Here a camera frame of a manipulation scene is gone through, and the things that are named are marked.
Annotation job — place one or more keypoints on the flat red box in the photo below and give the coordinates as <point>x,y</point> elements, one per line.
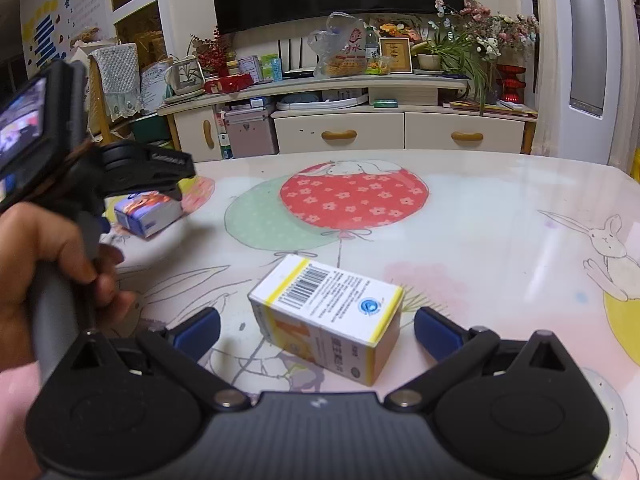
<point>229,83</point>

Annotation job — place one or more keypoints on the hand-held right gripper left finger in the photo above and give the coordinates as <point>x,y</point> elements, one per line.
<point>197,335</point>

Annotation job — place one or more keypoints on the pink storage case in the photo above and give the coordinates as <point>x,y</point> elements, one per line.
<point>250,132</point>

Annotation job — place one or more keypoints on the red berry branches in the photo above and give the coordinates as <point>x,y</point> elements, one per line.
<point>215,52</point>

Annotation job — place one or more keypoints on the wooden chair with lace cover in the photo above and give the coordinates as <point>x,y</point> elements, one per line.
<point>117,80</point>

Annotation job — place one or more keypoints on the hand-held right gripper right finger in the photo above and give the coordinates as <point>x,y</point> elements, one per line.
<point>437,332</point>

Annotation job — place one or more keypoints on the white and yellow medicine box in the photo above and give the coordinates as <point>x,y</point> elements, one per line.
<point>325,310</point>

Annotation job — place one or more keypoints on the blue orange small box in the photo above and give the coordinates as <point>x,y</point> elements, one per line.
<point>147,217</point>

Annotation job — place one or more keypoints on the clear plastic snack bag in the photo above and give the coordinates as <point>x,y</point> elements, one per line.
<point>337,50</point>

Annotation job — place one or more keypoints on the framed certificate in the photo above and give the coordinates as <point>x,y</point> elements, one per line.
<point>395,55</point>

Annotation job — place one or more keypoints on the black router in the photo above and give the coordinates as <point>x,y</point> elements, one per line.
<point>299,72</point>

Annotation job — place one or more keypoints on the leaning paper certificate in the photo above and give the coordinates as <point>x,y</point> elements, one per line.
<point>154,87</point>

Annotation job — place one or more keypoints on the potted plant with flowers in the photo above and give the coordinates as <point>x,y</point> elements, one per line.
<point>465,45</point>

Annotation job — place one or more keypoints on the wall poster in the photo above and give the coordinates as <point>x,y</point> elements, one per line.
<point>60,15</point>

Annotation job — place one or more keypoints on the person's left hand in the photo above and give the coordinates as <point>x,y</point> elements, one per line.
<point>30,250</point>

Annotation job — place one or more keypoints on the white tower air conditioner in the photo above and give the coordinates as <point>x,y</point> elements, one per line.
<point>580,60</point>

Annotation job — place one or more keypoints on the small green box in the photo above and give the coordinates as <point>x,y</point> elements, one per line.
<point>271,68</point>

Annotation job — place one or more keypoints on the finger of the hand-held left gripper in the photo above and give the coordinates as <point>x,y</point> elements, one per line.
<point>170,162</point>
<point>150,189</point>

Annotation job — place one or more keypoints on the cream television cabinet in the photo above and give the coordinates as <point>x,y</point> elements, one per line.
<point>340,130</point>

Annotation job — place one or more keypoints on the person's left forearm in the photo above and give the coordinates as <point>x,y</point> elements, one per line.
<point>15,425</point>

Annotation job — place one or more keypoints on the white kettle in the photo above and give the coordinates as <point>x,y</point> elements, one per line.
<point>185,77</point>

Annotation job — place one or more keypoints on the red vase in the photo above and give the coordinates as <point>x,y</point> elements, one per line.
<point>511,82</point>

